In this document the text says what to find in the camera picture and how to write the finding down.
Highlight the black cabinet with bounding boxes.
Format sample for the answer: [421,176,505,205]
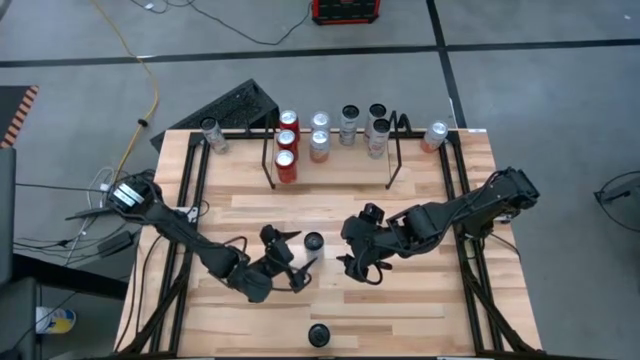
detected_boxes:
[0,147,19,289]

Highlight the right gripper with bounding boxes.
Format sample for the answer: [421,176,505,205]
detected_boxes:
[335,202,401,285]

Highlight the white arctic vibe can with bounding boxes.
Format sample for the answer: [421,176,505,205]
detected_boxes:
[366,103,389,124]

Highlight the wooden shelf black metal legs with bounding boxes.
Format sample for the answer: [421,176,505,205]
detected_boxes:
[260,108,414,191]

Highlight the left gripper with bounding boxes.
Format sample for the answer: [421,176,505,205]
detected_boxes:
[258,224,319,294]

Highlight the black power adapter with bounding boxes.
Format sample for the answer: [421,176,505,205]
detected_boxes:
[97,230,137,257]

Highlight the red cola can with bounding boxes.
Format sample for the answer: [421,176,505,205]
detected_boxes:
[278,109,301,132]
[273,148,298,185]
[276,128,300,154]

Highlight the white yellow roll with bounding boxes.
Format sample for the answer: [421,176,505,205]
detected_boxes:
[35,305,77,335]

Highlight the black aluminium rig frame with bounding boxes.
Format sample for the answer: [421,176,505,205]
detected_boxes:
[389,129,545,360]
[113,130,279,360]

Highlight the white peach vibe can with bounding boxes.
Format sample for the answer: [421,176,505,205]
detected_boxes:
[199,117,230,155]

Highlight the pink white Spindrift can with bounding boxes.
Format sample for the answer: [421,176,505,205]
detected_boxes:
[419,120,450,154]
[308,129,331,164]
[309,110,332,132]

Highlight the black perforated panel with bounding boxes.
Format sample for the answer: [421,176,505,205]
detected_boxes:
[149,78,282,151]

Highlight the black orange striped mat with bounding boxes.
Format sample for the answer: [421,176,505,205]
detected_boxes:
[0,84,40,149]

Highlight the red black case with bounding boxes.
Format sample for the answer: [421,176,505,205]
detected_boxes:
[311,0,382,26]

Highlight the white cable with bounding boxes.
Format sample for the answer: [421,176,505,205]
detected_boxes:
[87,166,116,194]

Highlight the yellow extension cable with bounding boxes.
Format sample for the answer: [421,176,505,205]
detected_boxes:
[89,0,160,174]

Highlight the white can black lid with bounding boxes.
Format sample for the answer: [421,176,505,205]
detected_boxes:
[338,104,361,147]
[367,118,392,160]
[303,231,326,261]

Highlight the thin black floor cable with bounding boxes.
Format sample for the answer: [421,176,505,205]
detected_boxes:
[129,0,314,46]

